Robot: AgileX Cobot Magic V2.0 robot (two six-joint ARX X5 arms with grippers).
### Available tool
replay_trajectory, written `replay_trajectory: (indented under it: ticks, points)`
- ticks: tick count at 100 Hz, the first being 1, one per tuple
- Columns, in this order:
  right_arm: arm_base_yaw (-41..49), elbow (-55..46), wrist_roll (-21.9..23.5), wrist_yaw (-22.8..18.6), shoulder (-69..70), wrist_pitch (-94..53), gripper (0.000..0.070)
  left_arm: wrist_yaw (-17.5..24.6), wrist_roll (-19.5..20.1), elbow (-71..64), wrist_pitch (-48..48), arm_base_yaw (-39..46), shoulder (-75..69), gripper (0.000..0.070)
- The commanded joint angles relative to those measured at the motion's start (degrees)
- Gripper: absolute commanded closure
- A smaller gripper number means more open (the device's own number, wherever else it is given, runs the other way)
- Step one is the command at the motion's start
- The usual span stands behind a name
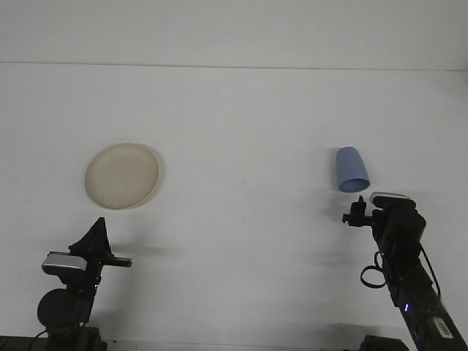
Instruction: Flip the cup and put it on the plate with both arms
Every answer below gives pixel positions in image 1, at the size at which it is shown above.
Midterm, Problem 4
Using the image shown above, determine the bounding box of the pale round plate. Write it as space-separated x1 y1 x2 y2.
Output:
84 142 165 211

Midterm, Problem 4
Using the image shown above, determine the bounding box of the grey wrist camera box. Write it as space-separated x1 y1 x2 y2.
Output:
369 191 410 206
41 251 88 273

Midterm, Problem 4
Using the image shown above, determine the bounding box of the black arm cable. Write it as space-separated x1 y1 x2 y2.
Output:
30 330 50 351
360 243 443 299

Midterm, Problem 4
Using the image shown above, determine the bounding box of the pale blue cup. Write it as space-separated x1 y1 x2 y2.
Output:
335 146 370 193

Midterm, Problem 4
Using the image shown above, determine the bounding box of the dark robot mounting platform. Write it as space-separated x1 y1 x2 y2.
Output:
0 334 50 351

